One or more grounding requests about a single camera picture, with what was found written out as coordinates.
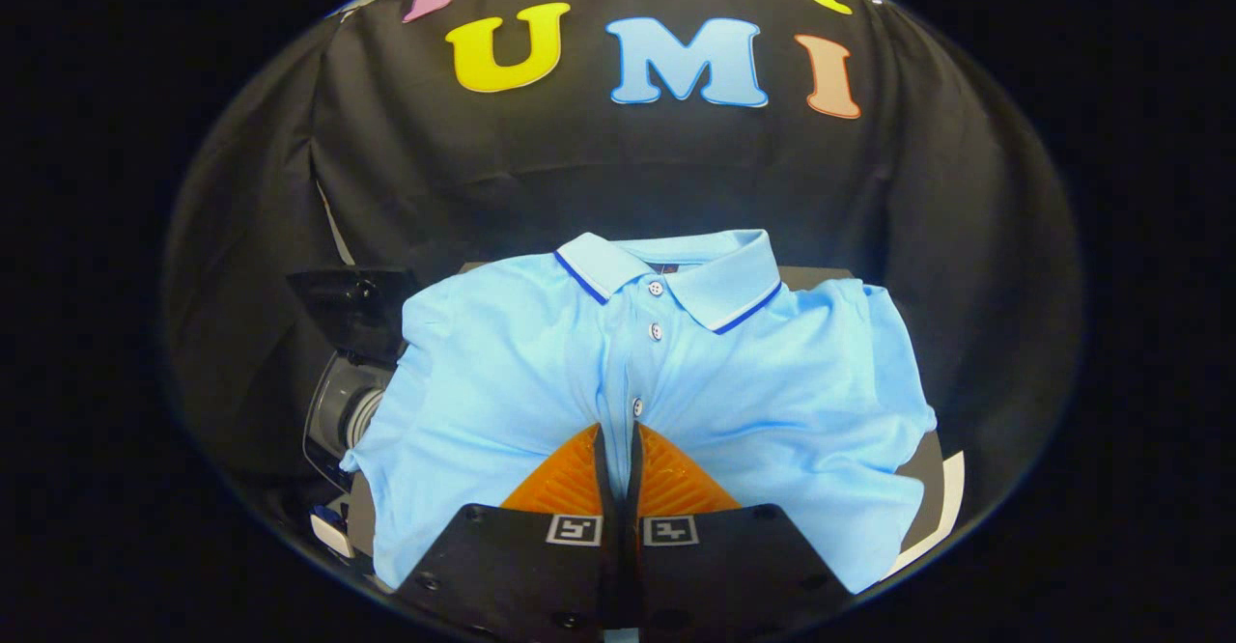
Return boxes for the light blue polo shirt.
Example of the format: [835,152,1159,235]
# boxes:
[340,228,938,594]

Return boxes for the black backdrop cloth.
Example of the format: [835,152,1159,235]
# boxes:
[162,0,1084,528]

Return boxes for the grey top-load washing machine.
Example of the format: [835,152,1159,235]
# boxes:
[302,351,392,567]

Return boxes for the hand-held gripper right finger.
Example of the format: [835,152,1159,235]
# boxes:
[628,421,856,643]

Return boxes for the white paper sheet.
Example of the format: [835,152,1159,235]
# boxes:
[888,450,967,576]

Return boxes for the grey cabinet with dark top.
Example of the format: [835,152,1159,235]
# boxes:
[348,260,945,567]

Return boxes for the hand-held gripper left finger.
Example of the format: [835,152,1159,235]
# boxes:
[391,423,619,643]

